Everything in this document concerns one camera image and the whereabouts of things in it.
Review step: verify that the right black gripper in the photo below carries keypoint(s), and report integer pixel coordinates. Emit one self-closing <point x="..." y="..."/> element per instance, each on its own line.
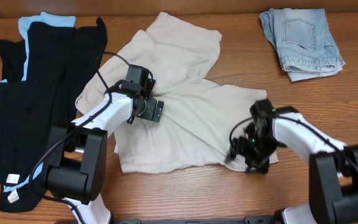
<point x="238" y="147"/>

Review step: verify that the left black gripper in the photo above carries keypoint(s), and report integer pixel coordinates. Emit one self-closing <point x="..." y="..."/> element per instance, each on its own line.
<point x="148" y="113"/>

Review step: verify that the beige khaki shorts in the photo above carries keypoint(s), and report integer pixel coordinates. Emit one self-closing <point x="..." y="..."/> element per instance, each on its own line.
<point x="198" y="114"/>

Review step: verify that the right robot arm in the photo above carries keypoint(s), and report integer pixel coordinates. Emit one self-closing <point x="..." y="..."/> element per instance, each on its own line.
<point x="333" y="165"/>

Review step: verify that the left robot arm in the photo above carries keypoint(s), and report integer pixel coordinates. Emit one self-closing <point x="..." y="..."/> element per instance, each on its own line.
<point x="74" y="165"/>

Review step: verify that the black garment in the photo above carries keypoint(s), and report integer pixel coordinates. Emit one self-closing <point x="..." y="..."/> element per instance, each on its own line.
<point x="41" y="80"/>

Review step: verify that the folded light blue jeans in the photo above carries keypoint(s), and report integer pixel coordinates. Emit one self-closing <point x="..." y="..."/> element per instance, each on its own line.
<point x="304" y="44"/>

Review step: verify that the light blue garment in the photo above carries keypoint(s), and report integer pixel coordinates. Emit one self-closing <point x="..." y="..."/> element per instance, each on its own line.
<point x="23" y="46"/>

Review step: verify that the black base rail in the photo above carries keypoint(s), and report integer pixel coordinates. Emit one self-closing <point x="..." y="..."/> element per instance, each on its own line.
<point x="197" y="220"/>

